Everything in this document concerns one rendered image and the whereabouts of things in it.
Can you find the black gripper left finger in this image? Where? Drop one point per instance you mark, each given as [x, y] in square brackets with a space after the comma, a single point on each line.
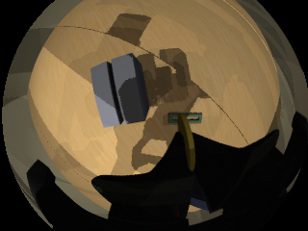
[169, 182]

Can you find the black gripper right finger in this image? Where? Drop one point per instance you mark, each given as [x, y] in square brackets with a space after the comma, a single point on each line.
[220, 168]

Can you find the green rectangular frame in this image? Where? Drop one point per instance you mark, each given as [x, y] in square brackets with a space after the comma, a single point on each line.
[198, 120]

